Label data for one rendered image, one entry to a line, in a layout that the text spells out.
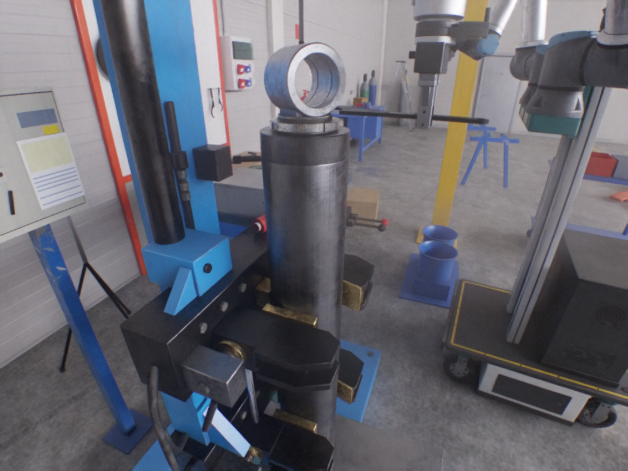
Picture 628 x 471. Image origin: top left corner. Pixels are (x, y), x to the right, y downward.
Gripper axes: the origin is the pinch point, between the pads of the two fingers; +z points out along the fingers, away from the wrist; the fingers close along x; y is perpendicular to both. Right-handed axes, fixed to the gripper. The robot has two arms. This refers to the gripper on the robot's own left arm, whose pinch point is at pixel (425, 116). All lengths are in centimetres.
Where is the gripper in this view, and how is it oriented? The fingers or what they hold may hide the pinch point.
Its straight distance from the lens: 72.9
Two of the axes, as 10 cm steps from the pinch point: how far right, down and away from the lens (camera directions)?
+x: -4.2, 4.1, -8.1
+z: 0.0, 8.9, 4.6
